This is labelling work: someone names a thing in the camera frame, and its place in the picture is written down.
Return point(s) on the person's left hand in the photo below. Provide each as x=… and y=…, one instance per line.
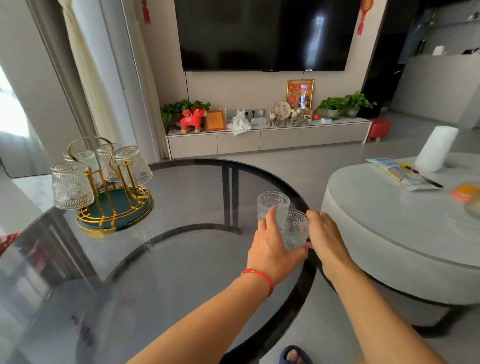
x=268, y=255

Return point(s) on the person's right hand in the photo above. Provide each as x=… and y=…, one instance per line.
x=328, y=240

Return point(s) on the person's left thumb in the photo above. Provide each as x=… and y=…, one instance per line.
x=298, y=255

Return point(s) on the person's right thumb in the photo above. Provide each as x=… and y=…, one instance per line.
x=309, y=245

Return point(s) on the person's left middle finger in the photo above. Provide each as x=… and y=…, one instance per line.
x=261, y=226

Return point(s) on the embossed clear glass cup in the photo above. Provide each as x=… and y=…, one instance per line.
x=273, y=200
x=294, y=227
x=72, y=185
x=87, y=159
x=105, y=157
x=135, y=165

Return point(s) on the person's left forearm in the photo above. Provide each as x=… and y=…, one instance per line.
x=210, y=322

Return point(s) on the person's right forearm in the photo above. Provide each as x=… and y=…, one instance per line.
x=378, y=318

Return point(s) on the long beige television cabinet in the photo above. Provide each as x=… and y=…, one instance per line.
x=262, y=140

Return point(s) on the white round coffee table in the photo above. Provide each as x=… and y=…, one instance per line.
x=393, y=232

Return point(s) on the blue slipper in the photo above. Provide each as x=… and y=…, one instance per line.
x=294, y=352

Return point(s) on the small white device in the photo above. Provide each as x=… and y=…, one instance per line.
x=258, y=121

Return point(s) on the crumpled white tissue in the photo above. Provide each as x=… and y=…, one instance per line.
x=239, y=123

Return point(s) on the group of small figurines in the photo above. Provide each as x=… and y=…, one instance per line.
x=288, y=120

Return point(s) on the blue white packet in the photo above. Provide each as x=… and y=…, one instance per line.
x=383, y=162

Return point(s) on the colourful striped packet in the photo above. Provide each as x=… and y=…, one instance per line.
x=403, y=173

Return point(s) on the round white decorative plaque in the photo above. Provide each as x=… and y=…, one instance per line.
x=282, y=109

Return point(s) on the small white blue box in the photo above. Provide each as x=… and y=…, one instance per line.
x=326, y=120

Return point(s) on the red plush horse toy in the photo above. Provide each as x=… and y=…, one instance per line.
x=192, y=120

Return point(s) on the black pen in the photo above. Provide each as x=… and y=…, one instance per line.
x=423, y=176

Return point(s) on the red round stool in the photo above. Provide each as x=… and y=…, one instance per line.
x=379, y=129

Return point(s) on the gold framed red picture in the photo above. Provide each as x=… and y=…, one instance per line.
x=300, y=93

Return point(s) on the green potted plant glass pot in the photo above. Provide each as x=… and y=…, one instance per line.
x=332, y=105

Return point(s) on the gold cup rack green tray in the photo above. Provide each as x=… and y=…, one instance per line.
x=112, y=210

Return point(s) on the green potted plant white pot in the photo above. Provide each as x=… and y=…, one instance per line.
x=356, y=102

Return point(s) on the white paper towel roll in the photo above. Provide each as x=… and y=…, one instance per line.
x=437, y=148

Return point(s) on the orange blurred packet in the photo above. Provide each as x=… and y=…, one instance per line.
x=465, y=192

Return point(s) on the black flat screen television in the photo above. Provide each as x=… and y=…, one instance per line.
x=262, y=33

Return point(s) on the grey kitchen counter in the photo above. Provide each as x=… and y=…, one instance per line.
x=438, y=88

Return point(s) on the cream curtain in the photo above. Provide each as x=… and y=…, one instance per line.
x=112, y=75

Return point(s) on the red hanging lantern ornament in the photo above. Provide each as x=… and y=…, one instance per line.
x=363, y=13

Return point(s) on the red hanging knot ornament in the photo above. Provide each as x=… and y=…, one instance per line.
x=146, y=11

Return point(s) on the sheer white curtain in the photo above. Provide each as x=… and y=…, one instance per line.
x=17, y=123

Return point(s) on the white wall socket panel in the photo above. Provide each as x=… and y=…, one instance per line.
x=255, y=112

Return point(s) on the small orange picture frame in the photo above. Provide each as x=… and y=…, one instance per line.
x=215, y=120

